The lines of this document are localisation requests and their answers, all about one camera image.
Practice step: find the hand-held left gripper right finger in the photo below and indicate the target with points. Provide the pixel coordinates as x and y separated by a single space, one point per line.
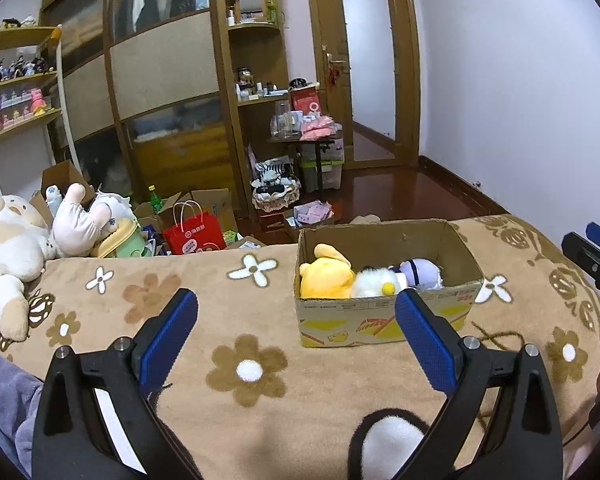
422 345

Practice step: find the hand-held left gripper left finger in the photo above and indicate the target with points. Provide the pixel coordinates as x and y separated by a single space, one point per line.
170 340

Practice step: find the purple plush toy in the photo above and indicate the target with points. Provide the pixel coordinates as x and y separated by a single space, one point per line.
422 272

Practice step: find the white fluffy duck plush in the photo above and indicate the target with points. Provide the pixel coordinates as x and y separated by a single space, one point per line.
370 282

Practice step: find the brown cardboard box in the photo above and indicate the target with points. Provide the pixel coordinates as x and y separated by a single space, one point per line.
330 320

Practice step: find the yellow plush toy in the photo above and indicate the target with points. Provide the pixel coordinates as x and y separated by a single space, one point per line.
325 275

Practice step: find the black and white plush toy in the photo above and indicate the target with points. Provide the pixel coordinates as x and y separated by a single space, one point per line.
390 440

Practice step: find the blue snack packet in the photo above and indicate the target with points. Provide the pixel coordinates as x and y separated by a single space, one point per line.
152 240

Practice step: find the red paper bag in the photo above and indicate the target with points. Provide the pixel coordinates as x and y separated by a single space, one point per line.
195 235

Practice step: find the green yellow toy house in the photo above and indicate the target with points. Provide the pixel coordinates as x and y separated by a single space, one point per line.
125 240

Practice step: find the small green box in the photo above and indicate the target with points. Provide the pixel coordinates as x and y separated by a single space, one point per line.
230 236

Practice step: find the labelled flat cardboard box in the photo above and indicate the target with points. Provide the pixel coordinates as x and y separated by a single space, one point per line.
247 244

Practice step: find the tan floral blanket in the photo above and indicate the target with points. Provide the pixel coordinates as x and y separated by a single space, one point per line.
280 410

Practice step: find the beige slippers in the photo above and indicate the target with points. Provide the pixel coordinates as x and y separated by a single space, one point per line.
365 219

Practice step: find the large open cardboard box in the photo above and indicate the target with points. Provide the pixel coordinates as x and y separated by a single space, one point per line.
215 207

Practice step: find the green plastic bottle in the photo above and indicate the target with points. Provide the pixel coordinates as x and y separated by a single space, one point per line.
155 200

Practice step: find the pink white plush doll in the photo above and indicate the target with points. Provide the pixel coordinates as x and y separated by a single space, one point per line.
80 225

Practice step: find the small cardboard box of packets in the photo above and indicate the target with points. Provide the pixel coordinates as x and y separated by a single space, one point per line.
307 220

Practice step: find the wicker basket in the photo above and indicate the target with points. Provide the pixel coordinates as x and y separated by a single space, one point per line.
277 202

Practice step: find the person's lavender fleece clothing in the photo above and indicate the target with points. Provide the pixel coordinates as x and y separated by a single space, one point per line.
5 400

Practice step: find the small blue white plush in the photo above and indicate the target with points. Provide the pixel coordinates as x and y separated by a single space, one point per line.
53 197

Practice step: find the large white tan plush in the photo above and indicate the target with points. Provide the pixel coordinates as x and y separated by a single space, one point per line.
10 245

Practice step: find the plain open cardboard box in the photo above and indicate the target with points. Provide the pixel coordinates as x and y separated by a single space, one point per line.
62 177

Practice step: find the clear storage bin green lid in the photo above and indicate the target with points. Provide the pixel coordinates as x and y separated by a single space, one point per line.
330 170

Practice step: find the black white striped cloth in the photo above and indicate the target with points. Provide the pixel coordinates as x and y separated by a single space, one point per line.
272 170

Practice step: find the wooden corner shelf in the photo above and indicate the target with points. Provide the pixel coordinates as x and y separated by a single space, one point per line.
245 135

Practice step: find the small dark side table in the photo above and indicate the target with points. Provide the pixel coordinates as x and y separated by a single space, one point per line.
290 141

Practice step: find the pink cloth pile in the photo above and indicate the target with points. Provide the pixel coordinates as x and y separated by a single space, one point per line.
320 127

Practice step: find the clear plastic jar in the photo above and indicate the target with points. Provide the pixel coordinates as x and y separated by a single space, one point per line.
282 120

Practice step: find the wooden door with glass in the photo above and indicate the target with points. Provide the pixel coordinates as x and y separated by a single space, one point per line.
405 85

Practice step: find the cluster of cosmetic bottles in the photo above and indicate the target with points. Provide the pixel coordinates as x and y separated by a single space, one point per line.
255 90

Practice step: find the red gift box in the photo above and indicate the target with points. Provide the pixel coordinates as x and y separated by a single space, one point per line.
305 102

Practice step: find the wooden wardrobe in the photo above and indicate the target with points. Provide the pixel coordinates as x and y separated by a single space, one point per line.
155 70

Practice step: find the pink figurine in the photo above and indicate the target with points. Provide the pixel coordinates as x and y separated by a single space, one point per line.
38 102

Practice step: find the red hanging ornament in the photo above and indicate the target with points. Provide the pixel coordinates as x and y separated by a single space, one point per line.
334 77

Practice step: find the yellow shelf with figurines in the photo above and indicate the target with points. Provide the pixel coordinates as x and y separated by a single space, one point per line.
20 80

